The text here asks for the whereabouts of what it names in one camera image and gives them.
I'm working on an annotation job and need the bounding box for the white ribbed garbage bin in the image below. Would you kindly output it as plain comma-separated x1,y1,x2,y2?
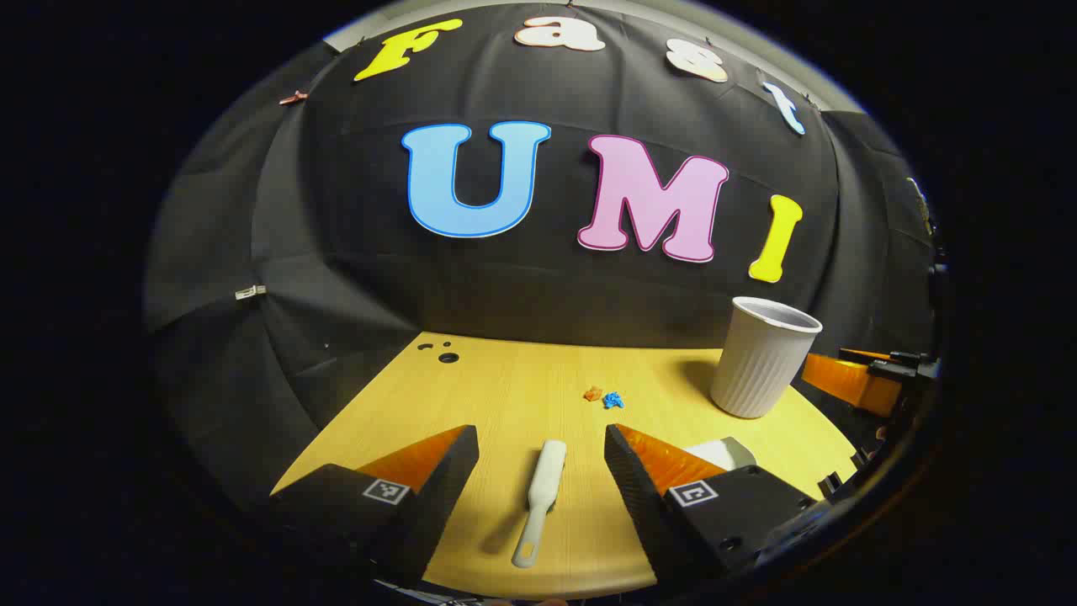
710,296,823,419

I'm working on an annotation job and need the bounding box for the wooden desktop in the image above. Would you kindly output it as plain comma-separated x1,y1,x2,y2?
271,331,859,600

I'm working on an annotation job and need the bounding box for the black backdrop cloth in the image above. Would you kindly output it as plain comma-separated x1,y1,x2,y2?
143,0,947,514

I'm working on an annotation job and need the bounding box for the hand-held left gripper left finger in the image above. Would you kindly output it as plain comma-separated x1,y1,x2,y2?
269,425,480,590

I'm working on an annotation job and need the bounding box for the white dustpan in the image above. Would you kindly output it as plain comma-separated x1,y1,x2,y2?
683,436,758,472

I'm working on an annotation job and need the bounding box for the small white broom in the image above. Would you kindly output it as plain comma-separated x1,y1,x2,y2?
512,439,567,569

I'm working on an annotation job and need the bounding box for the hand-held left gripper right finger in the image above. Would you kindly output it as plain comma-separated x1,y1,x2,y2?
604,423,817,590

